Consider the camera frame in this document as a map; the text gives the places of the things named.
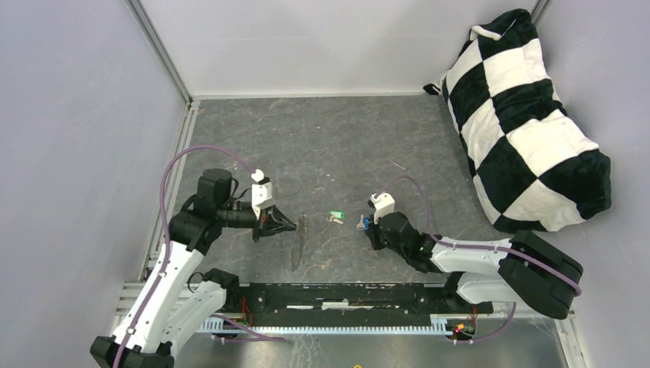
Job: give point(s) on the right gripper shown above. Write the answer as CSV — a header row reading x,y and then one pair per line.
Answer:
x,y
372,232

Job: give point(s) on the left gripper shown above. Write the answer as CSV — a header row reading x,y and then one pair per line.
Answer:
x,y
266,225

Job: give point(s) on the blue tagged key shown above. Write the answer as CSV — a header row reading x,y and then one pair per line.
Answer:
x,y
361,222

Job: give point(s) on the grey metal key holder plate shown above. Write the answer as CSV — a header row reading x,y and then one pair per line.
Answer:
x,y
300,238

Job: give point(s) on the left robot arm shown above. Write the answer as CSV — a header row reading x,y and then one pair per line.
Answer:
x,y
155,328

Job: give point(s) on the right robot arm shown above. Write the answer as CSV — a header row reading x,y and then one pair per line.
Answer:
x,y
524,269

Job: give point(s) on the green tagged key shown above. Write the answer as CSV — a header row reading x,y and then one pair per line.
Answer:
x,y
336,216

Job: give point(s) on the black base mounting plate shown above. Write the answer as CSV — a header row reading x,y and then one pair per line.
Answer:
x,y
260,298

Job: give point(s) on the black white checkered pillow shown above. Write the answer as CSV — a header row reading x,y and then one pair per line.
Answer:
x,y
532,167

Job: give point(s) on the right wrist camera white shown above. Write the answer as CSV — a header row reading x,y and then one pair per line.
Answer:
x,y
382,204

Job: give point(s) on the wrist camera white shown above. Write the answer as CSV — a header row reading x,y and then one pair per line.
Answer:
x,y
382,204
262,193

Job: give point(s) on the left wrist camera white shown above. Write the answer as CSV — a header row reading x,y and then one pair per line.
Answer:
x,y
262,193

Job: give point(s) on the white slotted cable duct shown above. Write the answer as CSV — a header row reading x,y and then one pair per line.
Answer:
x,y
433,326

